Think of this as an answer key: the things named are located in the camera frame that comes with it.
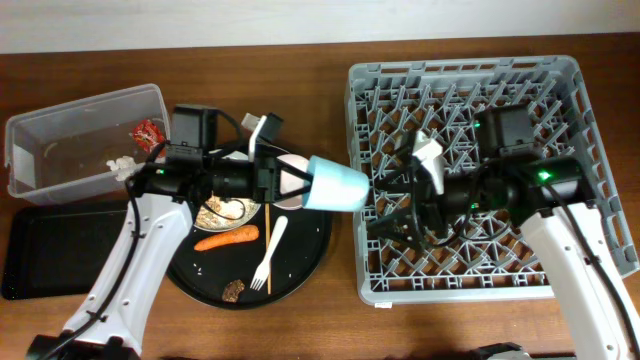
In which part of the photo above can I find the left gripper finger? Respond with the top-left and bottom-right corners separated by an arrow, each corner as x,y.
276,154 -> 313,183
274,185 -> 311,203

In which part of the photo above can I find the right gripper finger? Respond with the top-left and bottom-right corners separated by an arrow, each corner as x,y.
367,212 -> 425,250
373,145 -> 415,195

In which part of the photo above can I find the pink bowl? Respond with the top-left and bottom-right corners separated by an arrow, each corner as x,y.
275,154 -> 309,210

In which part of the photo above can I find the light blue cup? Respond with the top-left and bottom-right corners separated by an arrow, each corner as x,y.
302,156 -> 370,212

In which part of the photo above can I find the orange carrot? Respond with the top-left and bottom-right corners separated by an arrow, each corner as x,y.
194,225 -> 260,252

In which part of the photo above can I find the white plastic fork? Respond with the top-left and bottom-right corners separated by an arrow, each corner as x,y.
250,216 -> 289,291

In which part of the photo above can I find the red snack wrapper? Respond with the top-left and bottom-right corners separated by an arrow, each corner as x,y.
132,119 -> 165,153

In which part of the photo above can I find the white tissue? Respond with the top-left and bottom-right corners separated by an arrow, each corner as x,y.
106,155 -> 142,182

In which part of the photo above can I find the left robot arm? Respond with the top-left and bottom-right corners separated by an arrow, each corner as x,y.
26,105 -> 297,359

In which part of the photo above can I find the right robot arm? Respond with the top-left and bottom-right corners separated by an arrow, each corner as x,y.
367,105 -> 639,359

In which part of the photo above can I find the grey dishwasher rack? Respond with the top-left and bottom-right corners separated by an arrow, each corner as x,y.
345,55 -> 639,305

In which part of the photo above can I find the wooden chopstick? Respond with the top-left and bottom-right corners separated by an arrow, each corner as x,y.
264,202 -> 273,296

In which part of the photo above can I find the grey plate with rice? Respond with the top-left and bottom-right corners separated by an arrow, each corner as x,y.
194,196 -> 261,232

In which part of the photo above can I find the round black tray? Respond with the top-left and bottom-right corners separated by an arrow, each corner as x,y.
167,205 -> 332,310

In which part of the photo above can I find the brown food scrap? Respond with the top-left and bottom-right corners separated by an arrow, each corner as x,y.
222,279 -> 245,303

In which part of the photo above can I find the clear plastic bin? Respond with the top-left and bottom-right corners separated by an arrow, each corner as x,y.
4,84 -> 170,205

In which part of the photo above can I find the black rectangular tray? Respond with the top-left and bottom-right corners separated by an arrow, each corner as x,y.
1,200 -> 127,300

